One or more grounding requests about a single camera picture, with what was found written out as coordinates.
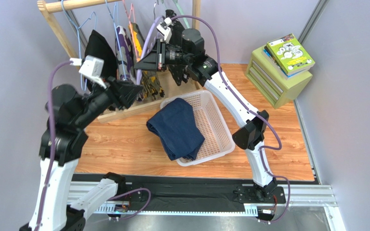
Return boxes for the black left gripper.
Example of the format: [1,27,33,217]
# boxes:
[72,74,144,130]

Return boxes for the lilac plastic hanger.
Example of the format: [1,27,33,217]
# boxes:
[136,15,164,85]

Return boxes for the dark blue denim trousers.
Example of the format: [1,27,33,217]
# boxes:
[146,98,205,161]

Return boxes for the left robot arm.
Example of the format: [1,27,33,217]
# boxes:
[21,77,142,231]

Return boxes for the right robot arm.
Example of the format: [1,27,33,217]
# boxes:
[134,29,278,201]

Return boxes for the grey yellow camouflage trousers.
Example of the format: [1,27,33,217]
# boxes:
[133,24,165,101]

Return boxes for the purple grey patterned trousers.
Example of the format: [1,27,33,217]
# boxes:
[115,26,135,83]

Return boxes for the black white splattered trousers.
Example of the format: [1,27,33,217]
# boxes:
[165,9,205,86]

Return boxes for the pink hanger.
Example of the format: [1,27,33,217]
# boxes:
[122,0,142,61]

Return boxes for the mint green hanger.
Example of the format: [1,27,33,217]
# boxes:
[158,0,191,29]

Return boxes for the light blue hanger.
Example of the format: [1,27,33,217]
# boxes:
[60,0,97,90]

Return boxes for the white perforated plastic basket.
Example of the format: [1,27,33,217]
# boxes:
[160,90,236,167]

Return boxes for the wooden clothes rack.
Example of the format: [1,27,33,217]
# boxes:
[37,0,202,123]

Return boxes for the blue book under stack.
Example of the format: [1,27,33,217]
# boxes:
[262,46,310,79]

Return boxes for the green drawer cabinet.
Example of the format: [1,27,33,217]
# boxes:
[245,46,313,109]

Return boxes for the green cover book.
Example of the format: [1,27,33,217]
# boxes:
[265,33,315,76]

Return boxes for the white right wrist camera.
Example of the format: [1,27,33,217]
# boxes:
[157,17,172,43]

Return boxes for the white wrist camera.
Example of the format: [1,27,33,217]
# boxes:
[69,55,107,89]
[157,17,172,43]

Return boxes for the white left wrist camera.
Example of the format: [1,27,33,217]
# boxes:
[69,55,107,89]

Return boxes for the blue wire hanger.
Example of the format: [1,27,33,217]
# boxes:
[105,0,129,81]

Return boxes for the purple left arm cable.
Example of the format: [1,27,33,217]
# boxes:
[37,61,152,231]

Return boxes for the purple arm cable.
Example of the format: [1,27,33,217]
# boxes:
[37,61,152,231]
[170,15,291,223]

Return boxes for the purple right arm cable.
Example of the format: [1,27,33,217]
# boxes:
[170,15,291,223]

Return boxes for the aluminium corner post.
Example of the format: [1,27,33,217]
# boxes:
[298,0,329,43]

